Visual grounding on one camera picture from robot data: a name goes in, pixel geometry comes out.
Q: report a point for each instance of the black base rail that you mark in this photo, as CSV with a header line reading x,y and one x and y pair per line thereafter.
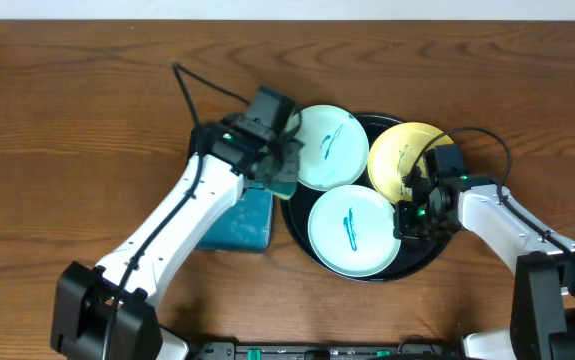
x,y
406,350

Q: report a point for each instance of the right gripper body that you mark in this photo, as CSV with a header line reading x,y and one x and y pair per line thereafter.
x,y
421,222

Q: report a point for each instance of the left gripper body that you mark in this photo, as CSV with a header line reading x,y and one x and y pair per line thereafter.
x,y
281,163

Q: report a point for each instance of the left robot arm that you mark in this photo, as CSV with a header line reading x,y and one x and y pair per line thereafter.
x,y
109,311

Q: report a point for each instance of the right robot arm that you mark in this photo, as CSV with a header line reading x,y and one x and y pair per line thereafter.
x,y
542,324

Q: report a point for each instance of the light blue plate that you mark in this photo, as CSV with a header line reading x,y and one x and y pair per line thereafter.
x,y
335,147
350,229

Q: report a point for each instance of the black rectangular tray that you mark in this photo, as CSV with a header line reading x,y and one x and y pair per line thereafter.
x,y
219,188

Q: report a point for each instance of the blue water basin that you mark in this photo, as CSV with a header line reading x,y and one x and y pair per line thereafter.
x,y
245,227

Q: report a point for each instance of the light blue plate front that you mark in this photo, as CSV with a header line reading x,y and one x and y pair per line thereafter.
x,y
350,229

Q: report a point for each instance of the green yellow sponge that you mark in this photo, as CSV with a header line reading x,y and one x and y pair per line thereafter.
x,y
280,173

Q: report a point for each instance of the light blue plate upper left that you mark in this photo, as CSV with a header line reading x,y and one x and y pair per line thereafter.
x,y
335,147

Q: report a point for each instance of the yellow plate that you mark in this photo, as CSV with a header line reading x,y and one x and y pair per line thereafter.
x,y
392,155

